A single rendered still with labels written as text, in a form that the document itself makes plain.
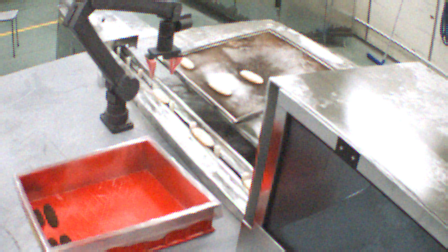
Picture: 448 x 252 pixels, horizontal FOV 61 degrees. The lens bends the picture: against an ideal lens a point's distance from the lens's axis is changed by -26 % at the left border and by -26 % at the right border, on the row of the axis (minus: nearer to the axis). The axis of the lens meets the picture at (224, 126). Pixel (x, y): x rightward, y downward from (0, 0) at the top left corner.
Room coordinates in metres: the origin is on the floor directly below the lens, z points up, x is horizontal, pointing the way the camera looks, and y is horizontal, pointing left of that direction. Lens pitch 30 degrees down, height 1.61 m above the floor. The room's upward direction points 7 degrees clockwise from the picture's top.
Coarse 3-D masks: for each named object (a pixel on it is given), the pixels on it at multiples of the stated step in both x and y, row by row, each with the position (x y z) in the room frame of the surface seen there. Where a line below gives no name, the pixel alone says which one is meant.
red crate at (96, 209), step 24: (72, 192) 0.92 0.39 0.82; (96, 192) 0.94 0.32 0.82; (120, 192) 0.97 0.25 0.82; (144, 192) 0.99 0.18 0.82; (168, 192) 1.01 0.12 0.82; (72, 216) 0.82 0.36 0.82; (96, 216) 0.84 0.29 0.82; (120, 216) 0.87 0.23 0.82; (144, 216) 0.89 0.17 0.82; (72, 240) 0.73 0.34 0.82; (168, 240) 0.79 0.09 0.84
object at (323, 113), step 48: (288, 96) 0.67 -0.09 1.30; (336, 96) 0.69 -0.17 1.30; (384, 96) 0.73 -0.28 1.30; (432, 96) 0.79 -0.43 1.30; (336, 144) 0.57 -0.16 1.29; (384, 144) 0.55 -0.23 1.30; (432, 144) 0.57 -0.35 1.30; (384, 192) 0.47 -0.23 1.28; (432, 192) 0.44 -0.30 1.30; (240, 240) 0.71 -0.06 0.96
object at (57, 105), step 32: (64, 64) 1.77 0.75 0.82; (0, 96) 1.40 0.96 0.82; (32, 96) 1.44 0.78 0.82; (64, 96) 1.47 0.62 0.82; (96, 96) 1.49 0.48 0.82; (0, 128) 1.17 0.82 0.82; (32, 128) 1.21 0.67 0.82; (64, 128) 1.24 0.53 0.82; (96, 128) 1.27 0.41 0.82; (0, 160) 0.98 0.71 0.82; (32, 160) 1.02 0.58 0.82; (0, 192) 0.83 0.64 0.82; (0, 224) 0.70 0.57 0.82; (224, 224) 0.91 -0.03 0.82
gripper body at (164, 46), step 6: (162, 36) 1.47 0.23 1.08; (174, 36) 1.49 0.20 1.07; (162, 42) 1.47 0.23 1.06; (168, 42) 1.47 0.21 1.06; (150, 48) 1.49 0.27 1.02; (156, 48) 1.49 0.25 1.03; (162, 48) 1.47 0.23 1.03; (168, 48) 1.47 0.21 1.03; (174, 48) 1.51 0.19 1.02; (156, 54) 1.45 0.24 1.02; (162, 54) 1.46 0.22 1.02
